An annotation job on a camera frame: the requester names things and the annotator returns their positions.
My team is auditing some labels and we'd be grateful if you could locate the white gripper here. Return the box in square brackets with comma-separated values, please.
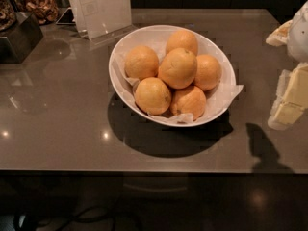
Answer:
[266, 1, 308, 130]

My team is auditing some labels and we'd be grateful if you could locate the orange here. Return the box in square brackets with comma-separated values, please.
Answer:
[135, 77, 171, 116]
[169, 86, 207, 120]
[124, 45, 159, 80]
[166, 30, 198, 55]
[193, 54, 222, 91]
[158, 48, 197, 90]

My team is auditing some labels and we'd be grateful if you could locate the white oval bowl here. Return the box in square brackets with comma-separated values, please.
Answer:
[108, 24, 238, 128]

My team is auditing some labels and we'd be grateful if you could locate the white paper liner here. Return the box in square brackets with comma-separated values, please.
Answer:
[113, 32, 244, 125]

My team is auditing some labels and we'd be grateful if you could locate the orange top back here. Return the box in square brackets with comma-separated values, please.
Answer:
[166, 30, 198, 55]

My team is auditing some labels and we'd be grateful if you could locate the clear acrylic sign holder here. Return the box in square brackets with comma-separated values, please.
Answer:
[69, 0, 135, 42]

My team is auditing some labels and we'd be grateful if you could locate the glass jar dried fruit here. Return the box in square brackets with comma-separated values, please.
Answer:
[13, 0, 59, 25]

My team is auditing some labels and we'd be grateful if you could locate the glass jar left edge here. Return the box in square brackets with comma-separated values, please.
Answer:
[0, 0, 16, 31]

